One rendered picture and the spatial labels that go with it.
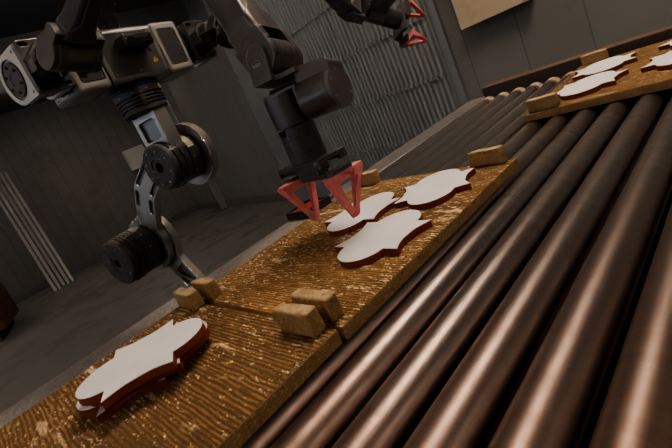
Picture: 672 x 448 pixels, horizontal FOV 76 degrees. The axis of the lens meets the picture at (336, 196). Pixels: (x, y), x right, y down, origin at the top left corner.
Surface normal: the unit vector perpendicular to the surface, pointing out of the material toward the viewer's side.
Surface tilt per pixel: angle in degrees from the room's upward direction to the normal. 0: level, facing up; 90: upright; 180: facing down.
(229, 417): 0
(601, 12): 90
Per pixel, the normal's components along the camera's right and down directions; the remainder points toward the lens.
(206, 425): -0.40, -0.89
